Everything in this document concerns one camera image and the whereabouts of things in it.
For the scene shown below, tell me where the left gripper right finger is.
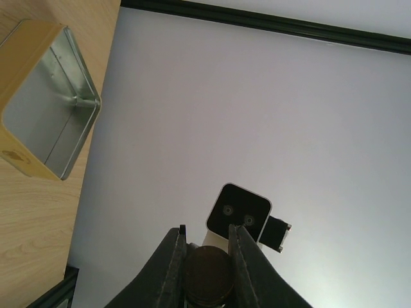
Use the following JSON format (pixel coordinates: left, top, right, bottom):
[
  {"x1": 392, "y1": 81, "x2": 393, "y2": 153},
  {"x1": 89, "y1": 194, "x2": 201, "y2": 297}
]
[{"x1": 228, "y1": 225, "x2": 311, "y2": 308}]

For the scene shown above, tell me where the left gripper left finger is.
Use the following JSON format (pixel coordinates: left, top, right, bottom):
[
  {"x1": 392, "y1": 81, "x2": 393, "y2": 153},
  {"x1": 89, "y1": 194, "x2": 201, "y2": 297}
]
[{"x1": 106, "y1": 225, "x2": 187, "y2": 308}]

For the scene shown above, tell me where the gold tin box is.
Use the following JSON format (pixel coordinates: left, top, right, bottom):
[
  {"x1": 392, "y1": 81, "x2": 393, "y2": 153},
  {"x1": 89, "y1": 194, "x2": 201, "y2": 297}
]
[{"x1": 1, "y1": 19, "x2": 101, "y2": 181}]

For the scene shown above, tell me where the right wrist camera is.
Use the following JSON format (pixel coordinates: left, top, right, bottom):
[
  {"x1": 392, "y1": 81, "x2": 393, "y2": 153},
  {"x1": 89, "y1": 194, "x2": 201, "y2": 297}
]
[{"x1": 206, "y1": 183, "x2": 292, "y2": 253}]

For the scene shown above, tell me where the black mounting rail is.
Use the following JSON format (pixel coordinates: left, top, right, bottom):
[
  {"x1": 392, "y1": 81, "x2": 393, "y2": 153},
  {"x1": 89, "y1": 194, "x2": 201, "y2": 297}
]
[{"x1": 27, "y1": 266, "x2": 79, "y2": 308}]

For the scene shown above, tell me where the black enclosure frame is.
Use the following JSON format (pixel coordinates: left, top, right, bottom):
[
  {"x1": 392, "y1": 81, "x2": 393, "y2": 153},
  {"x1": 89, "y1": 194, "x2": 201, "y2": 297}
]
[{"x1": 121, "y1": 0, "x2": 410, "y2": 56}]

